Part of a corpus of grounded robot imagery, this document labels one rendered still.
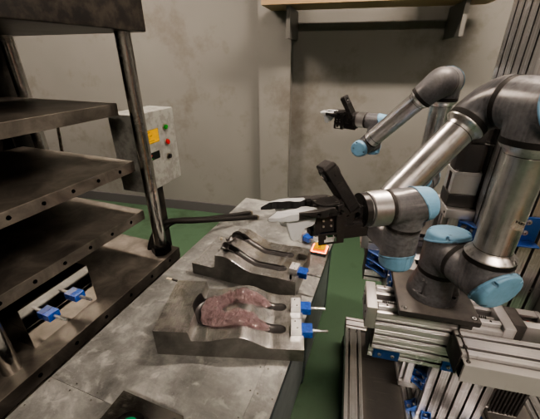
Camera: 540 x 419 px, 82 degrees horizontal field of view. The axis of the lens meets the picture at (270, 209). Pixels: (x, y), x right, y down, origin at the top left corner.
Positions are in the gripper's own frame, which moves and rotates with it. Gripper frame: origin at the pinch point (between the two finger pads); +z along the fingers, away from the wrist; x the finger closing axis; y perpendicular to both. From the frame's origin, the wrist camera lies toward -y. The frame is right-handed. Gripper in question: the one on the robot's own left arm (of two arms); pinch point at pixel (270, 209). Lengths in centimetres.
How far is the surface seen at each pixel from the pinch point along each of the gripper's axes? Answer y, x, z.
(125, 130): -9, 112, 47
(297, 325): 54, 31, -15
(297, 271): 48, 56, -22
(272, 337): 56, 30, -6
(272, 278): 50, 57, -12
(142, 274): 56, 86, 45
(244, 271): 49, 64, -1
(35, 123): -16, 66, 65
